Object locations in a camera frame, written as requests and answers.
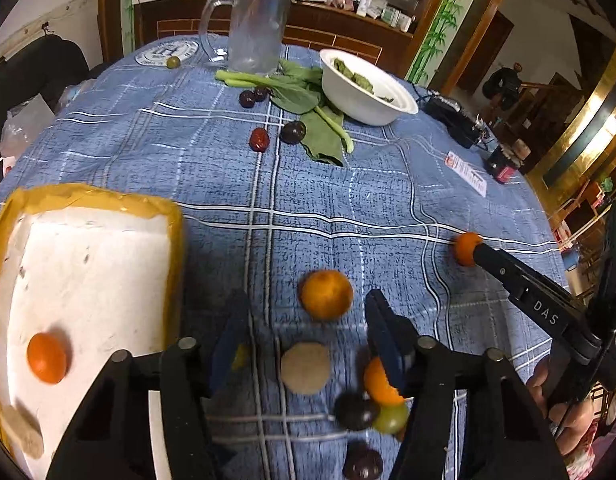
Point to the person's right forearm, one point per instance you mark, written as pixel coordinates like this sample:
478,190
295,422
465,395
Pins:
585,455

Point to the large orange mandarin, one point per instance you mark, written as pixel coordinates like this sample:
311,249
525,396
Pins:
326,294

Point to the white paper label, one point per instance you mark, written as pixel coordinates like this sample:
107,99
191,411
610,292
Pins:
466,173

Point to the wooden cabinet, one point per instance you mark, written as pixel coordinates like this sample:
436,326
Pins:
328,25

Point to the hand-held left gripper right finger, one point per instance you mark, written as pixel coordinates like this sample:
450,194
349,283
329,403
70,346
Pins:
385,342

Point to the dark purple plum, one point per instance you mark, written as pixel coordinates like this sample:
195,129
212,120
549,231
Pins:
363,462
355,411
293,131

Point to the crumpled clear plastic bag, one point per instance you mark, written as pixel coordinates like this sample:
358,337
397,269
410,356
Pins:
23,125

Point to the white bowl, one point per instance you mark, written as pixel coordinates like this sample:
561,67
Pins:
368,100

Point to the white foam box yellow tape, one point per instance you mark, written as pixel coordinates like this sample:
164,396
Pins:
88,270

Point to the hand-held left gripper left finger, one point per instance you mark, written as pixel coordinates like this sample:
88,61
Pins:
230,342

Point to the red date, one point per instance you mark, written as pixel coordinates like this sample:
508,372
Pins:
259,139

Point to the round tan biscuit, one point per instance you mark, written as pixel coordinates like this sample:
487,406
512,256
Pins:
305,367

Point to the dark jar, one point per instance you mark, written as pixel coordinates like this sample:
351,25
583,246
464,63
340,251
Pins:
503,162

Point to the clear plastic pitcher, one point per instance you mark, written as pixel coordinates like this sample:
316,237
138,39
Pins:
253,30

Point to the black sofa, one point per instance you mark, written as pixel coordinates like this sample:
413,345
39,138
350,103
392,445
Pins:
43,70

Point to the small green round fruit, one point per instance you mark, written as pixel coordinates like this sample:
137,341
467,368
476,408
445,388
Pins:
173,62

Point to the black electronic device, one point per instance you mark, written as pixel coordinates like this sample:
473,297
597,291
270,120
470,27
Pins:
453,117

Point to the person's right hand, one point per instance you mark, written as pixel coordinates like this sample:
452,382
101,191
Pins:
570,420

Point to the green leafy vegetable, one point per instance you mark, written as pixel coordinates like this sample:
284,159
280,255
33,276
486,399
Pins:
298,95

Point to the green grape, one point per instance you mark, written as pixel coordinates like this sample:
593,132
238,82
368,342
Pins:
392,419

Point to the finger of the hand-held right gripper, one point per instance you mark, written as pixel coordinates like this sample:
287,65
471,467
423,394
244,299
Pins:
495,265

